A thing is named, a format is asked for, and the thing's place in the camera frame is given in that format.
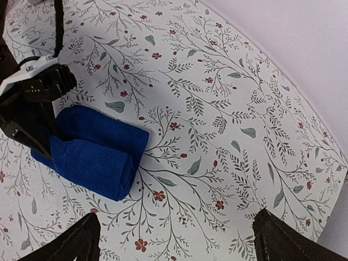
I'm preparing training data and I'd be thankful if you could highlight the blue towel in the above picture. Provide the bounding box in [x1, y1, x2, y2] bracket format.
[31, 105, 149, 201]

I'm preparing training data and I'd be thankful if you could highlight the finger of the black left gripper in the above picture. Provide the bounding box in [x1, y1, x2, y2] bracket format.
[1, 108, 52, 160]
[35, 102, 60, 141]

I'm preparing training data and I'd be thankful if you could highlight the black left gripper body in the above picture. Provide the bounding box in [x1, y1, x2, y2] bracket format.
[1, 78, 63, 114]

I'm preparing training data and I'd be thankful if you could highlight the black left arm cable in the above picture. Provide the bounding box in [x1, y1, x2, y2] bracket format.
[53, 0, 65, 59]

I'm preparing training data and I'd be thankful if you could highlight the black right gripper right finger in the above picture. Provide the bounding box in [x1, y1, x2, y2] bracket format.
[252, 208, 347, 261]

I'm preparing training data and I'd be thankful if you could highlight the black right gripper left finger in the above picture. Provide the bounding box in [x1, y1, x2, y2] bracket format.
[21, 213, 100, 260]

